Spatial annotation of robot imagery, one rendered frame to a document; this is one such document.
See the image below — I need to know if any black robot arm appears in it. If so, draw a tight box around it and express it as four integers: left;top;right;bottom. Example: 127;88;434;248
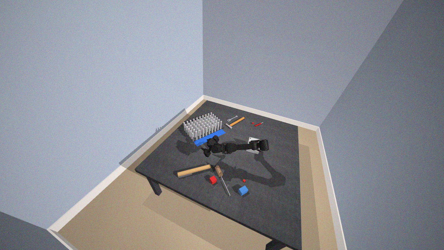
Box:
207;138;269;154

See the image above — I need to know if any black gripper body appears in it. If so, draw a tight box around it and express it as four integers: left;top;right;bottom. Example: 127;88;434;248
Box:
203;135;219;157

